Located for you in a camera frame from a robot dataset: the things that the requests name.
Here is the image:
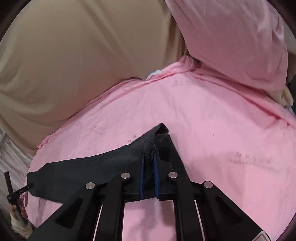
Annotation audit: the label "dark grey knit pants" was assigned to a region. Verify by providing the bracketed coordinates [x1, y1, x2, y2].
[27, 123, 187, 203]

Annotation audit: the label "cream sleeve forearm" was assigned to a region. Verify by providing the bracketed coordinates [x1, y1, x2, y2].
[10, 212, 33, 240]

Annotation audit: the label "person's left hand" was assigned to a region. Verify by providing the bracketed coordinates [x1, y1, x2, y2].
[10, 204, 18, 220]

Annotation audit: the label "white satin curtain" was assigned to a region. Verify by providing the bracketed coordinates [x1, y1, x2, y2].
[0, 128, 33, 213]

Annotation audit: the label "pink bed sheet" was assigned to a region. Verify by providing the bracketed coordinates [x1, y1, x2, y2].
[29, 57, 295, 240]

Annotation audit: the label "beige upholstered headboard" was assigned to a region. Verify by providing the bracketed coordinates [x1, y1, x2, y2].
[1, 1, 186, 155]

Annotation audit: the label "pink pillow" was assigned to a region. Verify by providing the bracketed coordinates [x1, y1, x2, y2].
[166, 1, 288, 91]

